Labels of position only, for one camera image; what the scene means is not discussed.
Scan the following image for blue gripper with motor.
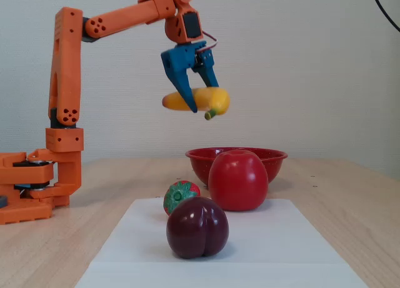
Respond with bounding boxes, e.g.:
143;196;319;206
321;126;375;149
161;40;219;113

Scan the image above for yellow toy banana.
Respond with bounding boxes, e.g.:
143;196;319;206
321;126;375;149
161;87;231;121

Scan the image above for orange robot base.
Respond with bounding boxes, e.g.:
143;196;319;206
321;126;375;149
0;151;56;226

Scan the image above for red speckled bowl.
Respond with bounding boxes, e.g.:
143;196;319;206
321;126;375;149
184;147;289;187

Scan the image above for red toy apple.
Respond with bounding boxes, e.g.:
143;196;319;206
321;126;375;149
207;149;269;212

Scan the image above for red toy strawberry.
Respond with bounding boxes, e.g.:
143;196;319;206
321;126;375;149
162;180;201;216

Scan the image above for dark purple toy plum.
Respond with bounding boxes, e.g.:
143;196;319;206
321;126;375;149
166;196;230;259

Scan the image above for white paper sheet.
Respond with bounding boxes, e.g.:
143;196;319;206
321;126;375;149
74;197;369;288

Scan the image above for white red servo wire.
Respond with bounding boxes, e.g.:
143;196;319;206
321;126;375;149
201;29;219;55

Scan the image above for black hanging cable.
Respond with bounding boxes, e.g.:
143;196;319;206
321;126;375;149
369;0;400;33

